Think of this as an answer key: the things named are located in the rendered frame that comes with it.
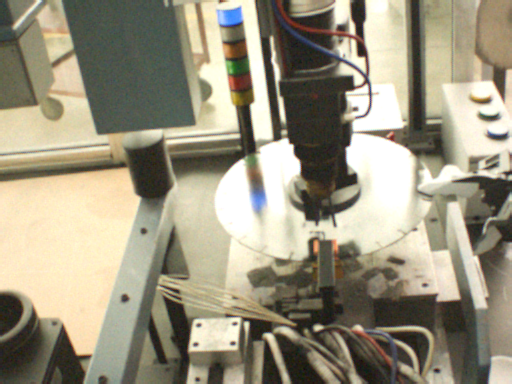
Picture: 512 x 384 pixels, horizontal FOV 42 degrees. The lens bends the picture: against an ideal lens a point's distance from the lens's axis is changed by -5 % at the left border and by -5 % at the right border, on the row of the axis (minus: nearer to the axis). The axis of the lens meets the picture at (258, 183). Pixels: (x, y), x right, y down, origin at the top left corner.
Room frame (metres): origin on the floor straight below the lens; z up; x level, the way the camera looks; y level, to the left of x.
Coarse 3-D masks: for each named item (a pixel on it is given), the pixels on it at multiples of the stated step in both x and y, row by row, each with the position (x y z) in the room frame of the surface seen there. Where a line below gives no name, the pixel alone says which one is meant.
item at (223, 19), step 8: (232, 0) 1.17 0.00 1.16; (216, 8) 1.14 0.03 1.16; (224, 8) 1.13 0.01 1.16; (232, 8) 1.13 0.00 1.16; (240, 8) 1.14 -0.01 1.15; (224, 16) 1.13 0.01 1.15; (232, 16) 1.13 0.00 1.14; (240, 16) 1.13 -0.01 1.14; (224, 24) 1.13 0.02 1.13; (232, 24) 1.13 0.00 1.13
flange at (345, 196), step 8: (288, 184) 0.87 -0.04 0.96; (360, 184) 0.85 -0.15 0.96; (288, 192) 0.85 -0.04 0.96; (336, 192) 0.83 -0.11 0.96; (344, 192) 0.83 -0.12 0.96; (352, 192) 0.83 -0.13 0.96; (296, 200) 0.83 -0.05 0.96; (336, 200) 0.81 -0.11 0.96; (344, 200) 0.81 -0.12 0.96; (352, 200) 0.82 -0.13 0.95; (328, 208) 0.81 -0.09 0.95; (336, 208) 0.81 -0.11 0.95
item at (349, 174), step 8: (344, 152) 0.78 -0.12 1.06; (344, 160) 0.78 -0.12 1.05; (344, 168) 0.78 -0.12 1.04; (352, 168) 0.79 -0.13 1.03; (336, 176) 0.78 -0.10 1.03; (344, 176) 0.77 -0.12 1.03; (352, 176) 0.78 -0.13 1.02; (296, 184) 0.77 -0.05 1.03; (304, 184) 0.77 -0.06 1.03; (336, 184) 0.77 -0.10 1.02; (344, 184) 0.77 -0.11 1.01; (352, 184) 0.78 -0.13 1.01; (296, 192) 0.77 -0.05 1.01; (304, 192) 0.76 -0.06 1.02; (304, 200) 0.76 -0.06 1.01; (312, 200) 0.76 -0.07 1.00; (320, 200) 0.78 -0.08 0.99; (304, 208) 0.76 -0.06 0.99; (312, 208) 0.76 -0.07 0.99; (320, 208) 0.77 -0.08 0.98; (312, 216) 0.76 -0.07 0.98
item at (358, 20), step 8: (352, 0) 0.77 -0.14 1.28; (360, 0) 0.77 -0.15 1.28; (352, 8) 0.77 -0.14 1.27; (360, 8) 0.77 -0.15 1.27; (352, 16) 0.77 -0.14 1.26; (360, 16) 0.77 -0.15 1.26; (360, 24) 0.77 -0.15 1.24; (360, 32) 0.77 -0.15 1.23; (360, 48) 0.77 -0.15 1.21; (360, 56) 0.77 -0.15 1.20
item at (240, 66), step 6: (228, 60) 1.13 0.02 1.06; (234, 60) 1.13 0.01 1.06; (240, 60) 1.13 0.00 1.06; (246, 60) 1.13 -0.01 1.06; (228, 66) 1.13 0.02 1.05; (234, 66) 1.13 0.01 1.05; (240, 66) 1.13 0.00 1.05; (246, 66) 1.13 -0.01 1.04; (228, 72) 1.14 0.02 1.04; (234, 72) 1.13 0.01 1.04; (240, 72) 1.13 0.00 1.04; (246, 72) 1.13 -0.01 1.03
